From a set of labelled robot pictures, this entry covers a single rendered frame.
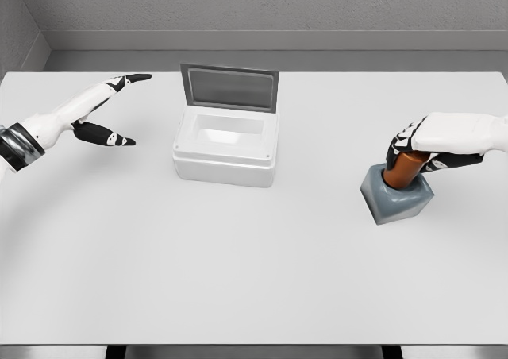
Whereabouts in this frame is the white box with open lid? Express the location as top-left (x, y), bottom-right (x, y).
top-left (171, 63), bottom-right (281, 189)

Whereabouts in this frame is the copper brown cylinder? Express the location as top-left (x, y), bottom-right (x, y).
top-left (383, 150), bottom-right (431, 190)

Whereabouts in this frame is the grey blue square holder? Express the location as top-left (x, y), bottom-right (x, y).
top-left (360, 163), bottom-right (435, 226)

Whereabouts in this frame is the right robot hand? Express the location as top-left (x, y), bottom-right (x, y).
top-left (385, 112), bottom-right (495, 173)

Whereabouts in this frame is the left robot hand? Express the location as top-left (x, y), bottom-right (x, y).
top-left (50, 72), bottom-right (153, 148)

